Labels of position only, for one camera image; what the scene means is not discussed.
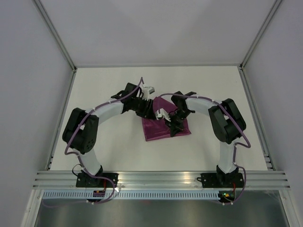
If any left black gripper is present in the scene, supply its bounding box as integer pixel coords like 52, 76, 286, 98
131, 97, 156, 121

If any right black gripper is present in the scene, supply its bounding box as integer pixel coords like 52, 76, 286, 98
164, 109, 192, 137

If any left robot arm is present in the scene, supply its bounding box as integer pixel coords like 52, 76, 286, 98
62, 80, 156, 187

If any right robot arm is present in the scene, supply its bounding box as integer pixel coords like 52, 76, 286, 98
165, 91, 247, 187

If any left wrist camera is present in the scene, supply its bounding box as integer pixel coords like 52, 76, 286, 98
142, 86, 155, 100

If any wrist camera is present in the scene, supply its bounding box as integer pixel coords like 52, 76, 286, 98
155, 108, 171, 122
142, 86, 155, 100

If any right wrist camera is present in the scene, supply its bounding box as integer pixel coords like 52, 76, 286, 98
155, 108, 171, 122

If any white slotted cable duct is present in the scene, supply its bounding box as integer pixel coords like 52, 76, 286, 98
43, 190, 219, 200

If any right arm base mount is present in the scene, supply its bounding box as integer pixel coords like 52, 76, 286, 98
196, 172, 246, 201

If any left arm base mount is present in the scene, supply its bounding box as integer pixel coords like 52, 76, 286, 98
76, 171, 118, 197

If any aluminium mounting rail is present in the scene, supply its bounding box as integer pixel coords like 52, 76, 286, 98
32, 171, 290, 191

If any left aluminium frame post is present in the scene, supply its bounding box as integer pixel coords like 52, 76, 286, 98
32, 0, 77, 72

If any aluminium frame post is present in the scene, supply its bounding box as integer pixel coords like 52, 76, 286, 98
238, 0, 284, 70
32, 0, 77, 72

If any right aluminium frame post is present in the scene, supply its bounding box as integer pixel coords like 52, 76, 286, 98
238, 0, 284, 70

